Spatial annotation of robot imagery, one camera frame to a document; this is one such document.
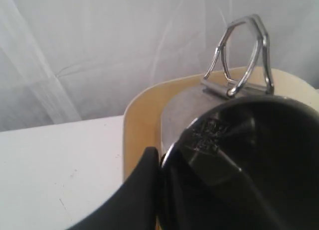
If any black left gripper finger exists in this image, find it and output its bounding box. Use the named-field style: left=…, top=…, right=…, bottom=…
left=70, top=147, right=160, bottom=230

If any steel cup with folding handle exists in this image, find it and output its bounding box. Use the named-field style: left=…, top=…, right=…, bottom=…
left=159, top=14, right=319, bottom=230

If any cream bin with circle mark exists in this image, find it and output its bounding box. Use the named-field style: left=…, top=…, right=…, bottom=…
left=122, top=66, right=319, bottom=230

